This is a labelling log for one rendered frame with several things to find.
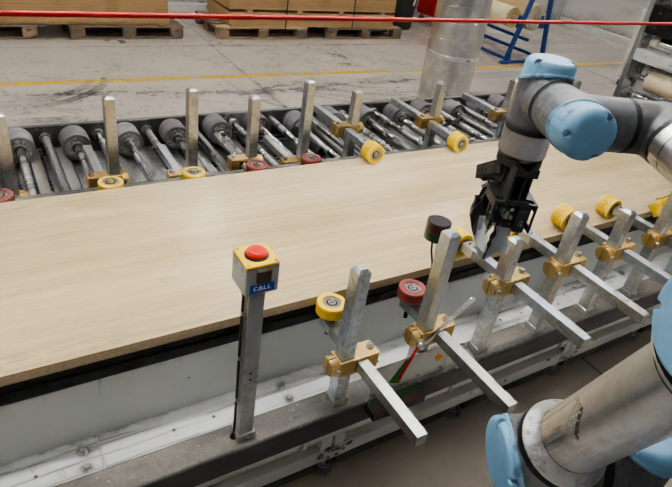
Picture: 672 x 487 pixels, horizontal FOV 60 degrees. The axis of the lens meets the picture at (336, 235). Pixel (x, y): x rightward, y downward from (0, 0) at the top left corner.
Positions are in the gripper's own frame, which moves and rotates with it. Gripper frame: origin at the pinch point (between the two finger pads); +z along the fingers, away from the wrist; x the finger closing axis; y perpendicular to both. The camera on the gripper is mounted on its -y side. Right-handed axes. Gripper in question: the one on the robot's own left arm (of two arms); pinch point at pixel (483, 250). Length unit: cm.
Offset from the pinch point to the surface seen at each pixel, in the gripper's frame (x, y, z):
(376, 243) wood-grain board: -9, -64, 42
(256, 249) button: -41.1, -4.6, 8.6
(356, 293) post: -19.0, -15.4, 24.7
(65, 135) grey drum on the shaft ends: -128, -125, 48
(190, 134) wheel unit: -76, -109, 33
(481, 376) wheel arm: 16, -15, 46
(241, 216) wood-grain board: -51, -71, 42
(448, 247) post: 2.5, -28.0, 17.7
